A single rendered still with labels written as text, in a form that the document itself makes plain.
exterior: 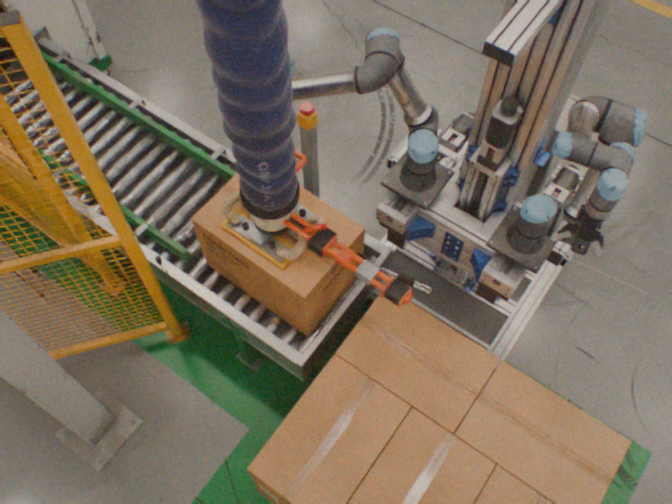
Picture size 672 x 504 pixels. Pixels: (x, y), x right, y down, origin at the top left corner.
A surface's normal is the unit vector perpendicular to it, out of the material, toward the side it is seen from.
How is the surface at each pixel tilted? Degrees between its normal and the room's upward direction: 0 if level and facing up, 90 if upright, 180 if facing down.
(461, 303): 0
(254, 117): 74
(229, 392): 0
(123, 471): 0
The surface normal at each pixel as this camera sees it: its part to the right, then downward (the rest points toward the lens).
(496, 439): 0.00, -0.49
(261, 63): 0.47, 0.67
